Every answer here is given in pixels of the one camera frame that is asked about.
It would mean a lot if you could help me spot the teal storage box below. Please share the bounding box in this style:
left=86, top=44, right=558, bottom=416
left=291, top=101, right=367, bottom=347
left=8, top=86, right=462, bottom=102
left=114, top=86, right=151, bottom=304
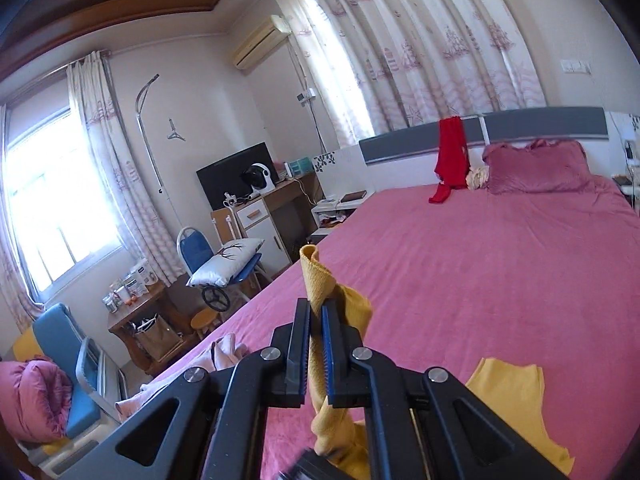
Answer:
left=287, top=156, right=316, bottom=178

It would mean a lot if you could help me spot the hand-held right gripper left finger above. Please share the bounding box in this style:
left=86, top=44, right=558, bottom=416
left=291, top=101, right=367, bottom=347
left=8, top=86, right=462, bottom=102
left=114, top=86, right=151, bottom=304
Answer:
left=102, top=297, right=313, bottom=480

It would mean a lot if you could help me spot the beige plush toy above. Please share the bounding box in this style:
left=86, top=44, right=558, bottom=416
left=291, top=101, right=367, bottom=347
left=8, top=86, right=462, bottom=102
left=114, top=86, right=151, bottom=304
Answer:
left=466, top=165, right=491, bottom=191

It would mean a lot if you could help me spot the bright window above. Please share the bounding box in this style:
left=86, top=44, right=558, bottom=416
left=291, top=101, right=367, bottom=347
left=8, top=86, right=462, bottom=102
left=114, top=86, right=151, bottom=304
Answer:
left=0, top=105, right=123, bottom=301

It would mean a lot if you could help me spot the pink bed with blanket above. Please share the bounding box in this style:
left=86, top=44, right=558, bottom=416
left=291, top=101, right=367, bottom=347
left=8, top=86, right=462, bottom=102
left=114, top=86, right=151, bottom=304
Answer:
left=117, top=175, right=640, bottom=480

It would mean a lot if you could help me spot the white bedside table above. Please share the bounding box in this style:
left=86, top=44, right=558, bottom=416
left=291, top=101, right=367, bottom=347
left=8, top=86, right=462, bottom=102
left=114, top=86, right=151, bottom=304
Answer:
left=310, top=190, right=376, bottom=231

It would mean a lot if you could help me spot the brown bag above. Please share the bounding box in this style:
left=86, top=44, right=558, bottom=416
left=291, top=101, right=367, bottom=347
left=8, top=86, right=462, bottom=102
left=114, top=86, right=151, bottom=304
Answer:
left=132, top=315, right=183, bottom=363

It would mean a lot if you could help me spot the wooden desk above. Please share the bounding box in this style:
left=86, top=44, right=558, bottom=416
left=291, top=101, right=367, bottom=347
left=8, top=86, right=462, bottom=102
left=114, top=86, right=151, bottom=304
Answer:
left=210, top=172, right=323, bottom=281

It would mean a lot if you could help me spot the blue metal chair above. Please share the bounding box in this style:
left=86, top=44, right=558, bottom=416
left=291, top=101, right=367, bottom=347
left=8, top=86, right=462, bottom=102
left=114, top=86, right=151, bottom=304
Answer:
left=176, top=226, right=266, bottom=306

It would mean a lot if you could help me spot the grey and white headboard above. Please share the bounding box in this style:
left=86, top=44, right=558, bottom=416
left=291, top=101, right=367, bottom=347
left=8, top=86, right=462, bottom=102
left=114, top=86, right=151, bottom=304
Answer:
left=359, top=106, right=608, bottom=196

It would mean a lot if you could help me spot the red garment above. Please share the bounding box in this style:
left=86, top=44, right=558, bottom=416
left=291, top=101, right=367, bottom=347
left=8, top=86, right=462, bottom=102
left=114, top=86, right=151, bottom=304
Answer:
left=428, top=116, right=471, bottom=206

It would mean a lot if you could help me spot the yellow cushion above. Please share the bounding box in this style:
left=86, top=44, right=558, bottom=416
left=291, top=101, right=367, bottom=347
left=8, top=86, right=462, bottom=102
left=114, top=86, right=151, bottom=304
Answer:
left=12, top=332, right=41, bottom=361

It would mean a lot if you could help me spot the black wheel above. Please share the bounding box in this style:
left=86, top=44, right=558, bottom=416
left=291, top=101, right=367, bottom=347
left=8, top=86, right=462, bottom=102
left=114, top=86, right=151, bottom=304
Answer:
left=201, top=285, right=230, bottom=313

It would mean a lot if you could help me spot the white antler print pillow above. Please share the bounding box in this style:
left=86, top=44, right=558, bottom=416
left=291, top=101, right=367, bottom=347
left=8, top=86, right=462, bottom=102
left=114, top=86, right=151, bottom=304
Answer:
left=186, top=239, right=265, bottom=288

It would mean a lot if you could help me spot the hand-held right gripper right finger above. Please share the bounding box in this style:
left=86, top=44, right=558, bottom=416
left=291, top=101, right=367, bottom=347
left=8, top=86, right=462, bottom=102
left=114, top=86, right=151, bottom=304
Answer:
left=320, top=301, right=571, bottom=480

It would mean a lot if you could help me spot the white drawer cabinet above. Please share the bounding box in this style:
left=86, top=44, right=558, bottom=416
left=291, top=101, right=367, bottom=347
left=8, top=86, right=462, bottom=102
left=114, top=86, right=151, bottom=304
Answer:
left=235, top=197, right=293, bottom=281

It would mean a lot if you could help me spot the ship print curtain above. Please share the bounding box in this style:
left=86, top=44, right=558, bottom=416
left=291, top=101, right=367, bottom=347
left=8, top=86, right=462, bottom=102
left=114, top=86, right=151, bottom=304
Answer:
left=270, top=0, right=561, bottom=148

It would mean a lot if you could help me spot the group of bottles and boxes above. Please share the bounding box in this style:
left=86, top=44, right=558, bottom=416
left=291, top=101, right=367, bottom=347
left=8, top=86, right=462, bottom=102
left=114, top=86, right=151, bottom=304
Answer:
left=102, top=260, right=161, bottom=311

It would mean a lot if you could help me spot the thin pole phone stand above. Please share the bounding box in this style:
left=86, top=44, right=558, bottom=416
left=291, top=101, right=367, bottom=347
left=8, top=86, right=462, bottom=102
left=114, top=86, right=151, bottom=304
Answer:
left=295, top=45, right=326, bottom=156

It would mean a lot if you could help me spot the pink ruffled pillow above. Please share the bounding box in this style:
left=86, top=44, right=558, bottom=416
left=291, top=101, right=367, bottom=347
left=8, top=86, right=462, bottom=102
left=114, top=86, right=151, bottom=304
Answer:
left=482, top=139, right=608, bottom=196

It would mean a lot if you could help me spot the round wooden stool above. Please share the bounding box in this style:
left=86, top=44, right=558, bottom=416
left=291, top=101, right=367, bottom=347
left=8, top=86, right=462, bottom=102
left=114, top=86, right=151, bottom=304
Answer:
left=190, top=307, right=223, bottom=343

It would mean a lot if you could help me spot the pink quilt bundle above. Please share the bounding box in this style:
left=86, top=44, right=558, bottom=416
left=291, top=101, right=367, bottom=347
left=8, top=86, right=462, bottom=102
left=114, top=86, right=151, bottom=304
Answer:
left=0, top=357, right=73, bottom=443

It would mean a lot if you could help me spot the beige air conditioner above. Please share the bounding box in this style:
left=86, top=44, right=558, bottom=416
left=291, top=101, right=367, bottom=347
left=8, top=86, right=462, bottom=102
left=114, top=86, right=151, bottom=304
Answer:
left=231, top=14, right=292, bottom=68

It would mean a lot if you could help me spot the curved chrome pole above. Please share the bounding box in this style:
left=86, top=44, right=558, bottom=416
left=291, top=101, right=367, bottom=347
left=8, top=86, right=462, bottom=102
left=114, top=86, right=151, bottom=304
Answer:
left=134, top=74, right=186, bottom=231

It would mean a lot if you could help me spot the pink patterned window curtain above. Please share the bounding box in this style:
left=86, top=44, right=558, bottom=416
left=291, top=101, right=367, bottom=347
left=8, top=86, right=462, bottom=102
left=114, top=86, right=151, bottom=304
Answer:
left=67, top=52, right=186, bottom=286

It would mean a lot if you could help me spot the black monitor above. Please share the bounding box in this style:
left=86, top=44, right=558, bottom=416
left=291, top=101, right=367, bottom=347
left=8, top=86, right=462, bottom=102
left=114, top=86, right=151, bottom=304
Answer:
left=196, top=141, right=278, bottom=211

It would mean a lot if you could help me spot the wooden side table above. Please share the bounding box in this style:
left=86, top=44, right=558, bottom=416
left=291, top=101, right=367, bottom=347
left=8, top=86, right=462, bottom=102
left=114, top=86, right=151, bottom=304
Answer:
left=107, top=280, right=196, bottom=376

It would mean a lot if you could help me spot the blue reclining chair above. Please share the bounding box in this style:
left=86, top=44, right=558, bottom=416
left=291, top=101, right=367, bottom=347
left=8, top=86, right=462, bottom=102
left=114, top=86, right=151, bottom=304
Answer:
left=12, top=302, right=126, bottom=456

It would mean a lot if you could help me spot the white round desk fan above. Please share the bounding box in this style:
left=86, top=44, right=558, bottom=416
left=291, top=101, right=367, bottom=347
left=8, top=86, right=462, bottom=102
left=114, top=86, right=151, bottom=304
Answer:
left=240, top=162, right=277, bottom=196

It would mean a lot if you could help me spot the yellow knit sweater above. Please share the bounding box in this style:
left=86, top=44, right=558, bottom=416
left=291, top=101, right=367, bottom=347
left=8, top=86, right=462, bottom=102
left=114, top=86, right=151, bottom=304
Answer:
left=299, top=242, right=573, bottom=480

